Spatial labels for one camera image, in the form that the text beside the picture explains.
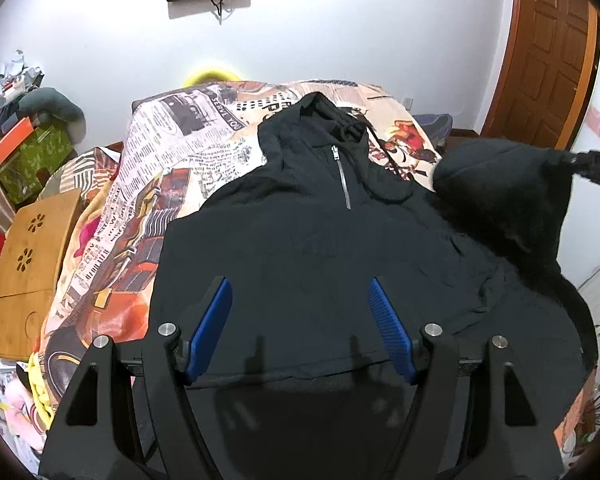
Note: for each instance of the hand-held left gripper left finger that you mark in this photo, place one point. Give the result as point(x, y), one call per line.
point(207, 330)

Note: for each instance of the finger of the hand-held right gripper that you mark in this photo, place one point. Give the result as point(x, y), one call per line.
point(582, 162)

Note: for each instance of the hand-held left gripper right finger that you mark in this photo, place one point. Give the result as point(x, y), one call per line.
point(392, 332)

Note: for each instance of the black zip hoodie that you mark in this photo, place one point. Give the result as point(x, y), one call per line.
point(305, 240)

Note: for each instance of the brown wooden door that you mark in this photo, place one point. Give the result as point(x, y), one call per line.
point(545, 50)

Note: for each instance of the dark blue cloth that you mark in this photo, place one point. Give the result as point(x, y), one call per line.
point(432, 125)

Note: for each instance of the yellow cloth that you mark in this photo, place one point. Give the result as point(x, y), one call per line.
point(42, 390)

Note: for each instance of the bamboo lap desk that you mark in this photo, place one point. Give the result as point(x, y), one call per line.
point(25, 270)

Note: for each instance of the pink plush toy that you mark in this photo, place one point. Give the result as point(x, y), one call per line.
point(22, 405)

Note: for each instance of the newspaper print blanket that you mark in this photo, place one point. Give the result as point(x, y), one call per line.
point(180, 125)

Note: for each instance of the green patterned storage box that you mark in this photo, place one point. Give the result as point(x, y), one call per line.
point(32, 162)

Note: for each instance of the yellow foam tube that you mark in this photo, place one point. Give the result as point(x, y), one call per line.
point(211, 72)

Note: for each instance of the orange box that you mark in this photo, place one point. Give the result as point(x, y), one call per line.
point(12, 140)

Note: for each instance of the pile of assorted clutter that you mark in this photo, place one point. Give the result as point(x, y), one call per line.
point(7, 85)

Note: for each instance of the white wall outlet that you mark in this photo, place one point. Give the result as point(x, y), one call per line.
point(407, 102)

